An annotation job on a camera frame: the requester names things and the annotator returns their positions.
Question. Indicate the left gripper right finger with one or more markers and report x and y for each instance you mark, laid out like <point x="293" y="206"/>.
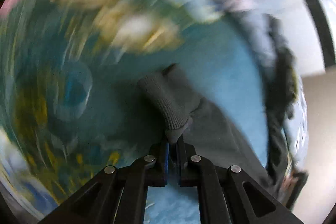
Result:
<point x="227" y="195"/>

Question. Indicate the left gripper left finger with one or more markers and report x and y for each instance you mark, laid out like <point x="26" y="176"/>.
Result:
<point x="116" y="195"/>

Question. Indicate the dark grey sweatpants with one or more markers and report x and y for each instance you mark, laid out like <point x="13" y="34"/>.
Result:
<point x="181" y="111"/>

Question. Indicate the grey-green shirt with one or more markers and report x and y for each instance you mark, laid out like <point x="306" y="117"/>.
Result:
<point x="280" y="96"/>

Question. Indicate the light blue floral duvet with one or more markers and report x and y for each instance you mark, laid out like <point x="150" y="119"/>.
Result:
<point x="252" y="17"/>

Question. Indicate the teal floral bed sheet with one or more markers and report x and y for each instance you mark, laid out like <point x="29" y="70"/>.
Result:
<point x="69" y="99"/>

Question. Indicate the white black wardrobe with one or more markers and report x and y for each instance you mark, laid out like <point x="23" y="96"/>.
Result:
<point x="315" y="16"/>

